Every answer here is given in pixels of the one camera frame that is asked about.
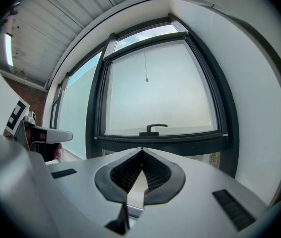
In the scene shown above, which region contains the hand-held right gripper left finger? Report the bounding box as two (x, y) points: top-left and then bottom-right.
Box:
(94, 149), (144, 236)

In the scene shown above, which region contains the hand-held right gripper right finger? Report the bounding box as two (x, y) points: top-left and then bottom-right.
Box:
(141, 149), (187, 206)

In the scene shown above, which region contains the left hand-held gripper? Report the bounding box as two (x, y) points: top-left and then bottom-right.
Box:
(5, 99), (73, 163)

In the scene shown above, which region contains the thin white pull cord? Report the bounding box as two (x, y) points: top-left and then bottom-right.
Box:
(143, 50), (149, 83)

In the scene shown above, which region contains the person's left hand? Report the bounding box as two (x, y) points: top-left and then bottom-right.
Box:
(54, 142), (63, 160)

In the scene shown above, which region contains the long ceiling light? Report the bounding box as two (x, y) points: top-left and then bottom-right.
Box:
(4, 32), (14, 67)

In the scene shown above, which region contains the black window frame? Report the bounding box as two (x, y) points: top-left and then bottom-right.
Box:
(48, 13), (241, 179)

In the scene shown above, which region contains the black window handle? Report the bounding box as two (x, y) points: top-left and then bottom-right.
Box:
(139, 123), (168, 137)

